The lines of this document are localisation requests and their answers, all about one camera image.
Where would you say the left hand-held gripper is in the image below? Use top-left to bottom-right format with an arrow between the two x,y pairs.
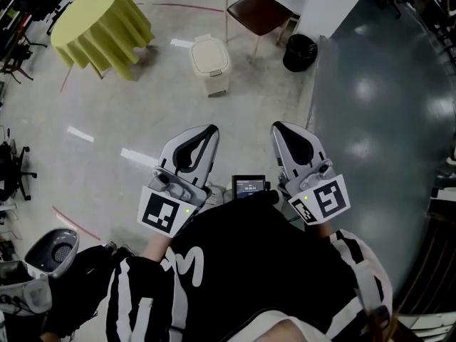
137,124 -> 219,238

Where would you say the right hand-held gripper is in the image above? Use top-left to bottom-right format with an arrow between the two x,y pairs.
270,121 -> 352,227

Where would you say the cream lidded trash bin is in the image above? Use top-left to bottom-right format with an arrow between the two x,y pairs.
190,33 -> 232,98

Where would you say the person's left forearm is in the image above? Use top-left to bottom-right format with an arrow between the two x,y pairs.
140,232 -> 175,263

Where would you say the person's right forearm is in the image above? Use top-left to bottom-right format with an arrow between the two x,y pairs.
313,221 -> 336,240

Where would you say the small black screen device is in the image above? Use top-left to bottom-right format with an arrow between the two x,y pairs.
231,175 -> 274,201

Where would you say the black bagged waste bin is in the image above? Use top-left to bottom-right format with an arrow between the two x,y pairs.
282,33 -> 318,73

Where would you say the black white striped shirt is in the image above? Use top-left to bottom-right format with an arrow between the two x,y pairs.
105,190 -> 393,342

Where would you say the brown seat wooden chair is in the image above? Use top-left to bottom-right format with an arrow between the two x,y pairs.
223,0 -> 296,58

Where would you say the white square pillar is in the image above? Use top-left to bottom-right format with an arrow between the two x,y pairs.
297,0 -> 377,41

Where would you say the grey hand-held device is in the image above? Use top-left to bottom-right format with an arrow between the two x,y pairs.
0,227 -> 80,316

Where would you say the yellow-green cloth round table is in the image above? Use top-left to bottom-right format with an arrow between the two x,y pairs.
50,0 -> 156,82

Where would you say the black office chair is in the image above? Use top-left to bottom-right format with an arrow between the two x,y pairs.
0,143 -> 38,202
10,0 -> 69,49

